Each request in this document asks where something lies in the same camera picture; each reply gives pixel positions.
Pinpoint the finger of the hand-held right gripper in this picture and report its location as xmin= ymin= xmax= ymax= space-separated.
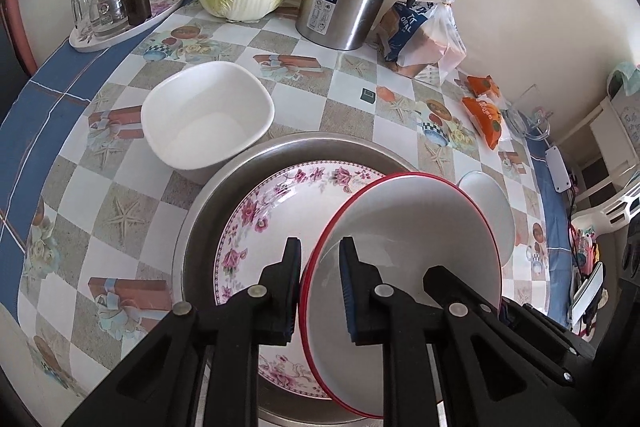
xmin=500 ymin=298 xmax=596 ymax=390

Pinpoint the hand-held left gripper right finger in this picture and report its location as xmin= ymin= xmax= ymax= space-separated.
xmin=338 ymin=236 xmax=576 ymax=427

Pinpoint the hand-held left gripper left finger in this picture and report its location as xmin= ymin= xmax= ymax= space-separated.
xmin=60 ymin=237 xmax=304 ymax=427

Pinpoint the pink floral round plate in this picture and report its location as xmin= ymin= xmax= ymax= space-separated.
xmin=214 ymin=160 xmax=396 ymax=403

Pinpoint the strawberry print bowl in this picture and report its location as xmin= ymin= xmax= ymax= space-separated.
xmin=298 ymin=172 xmax=503 ymax=415

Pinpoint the stainless steel plate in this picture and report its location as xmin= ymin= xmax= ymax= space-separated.
xmin=171 ymin=132 xmax=441 ymax=427

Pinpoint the white bowl with red emblem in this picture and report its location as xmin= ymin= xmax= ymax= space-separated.
xmin=457 ymin=170 xmax=517 ymax=269

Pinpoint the white square bowl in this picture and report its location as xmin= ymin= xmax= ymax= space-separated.
xmin=141 ymin=61 xmax=276 ymax=171

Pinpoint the smartphone in white holder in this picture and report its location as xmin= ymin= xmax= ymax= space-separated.
xmin=570 ymin=264 xmax=606 ymax=333

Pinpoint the pink plastic toy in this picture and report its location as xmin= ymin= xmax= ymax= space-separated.
xmin=575 ymin=227 xmax=601 ymax=268

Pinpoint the white cutout chair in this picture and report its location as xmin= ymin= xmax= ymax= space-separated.
xmin=575 ymin=97 xmax=640 ymax=188
xmin=570 ymin=172 xmax=640 ymax=248

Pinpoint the white power strip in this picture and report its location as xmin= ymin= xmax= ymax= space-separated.
xmin=545 ymin=146 xmax=573 ymax=194

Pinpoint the orange snack packet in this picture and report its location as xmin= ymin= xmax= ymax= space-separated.
xmin=466 ymin=75 xmax=502 ymax=98
xmin=461 ymin=97 xmax=503 ymax=150

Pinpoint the clear glass pitcher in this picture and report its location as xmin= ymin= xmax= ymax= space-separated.
xmin=505 ymin=84 xmax=553 ymax=140

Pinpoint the bagged sliced bread loaf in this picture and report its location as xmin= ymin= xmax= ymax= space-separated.
xmin=377 ymin=0 xmax=496 ymax=80

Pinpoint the white oval tray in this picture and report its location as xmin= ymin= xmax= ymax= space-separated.
xmin=69 ymin=0 xmax=188 ymax=54

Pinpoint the glass teapot with brown handle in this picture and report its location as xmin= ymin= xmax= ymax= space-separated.
xmin=90 ymin=0 xmax=153 ymax=38

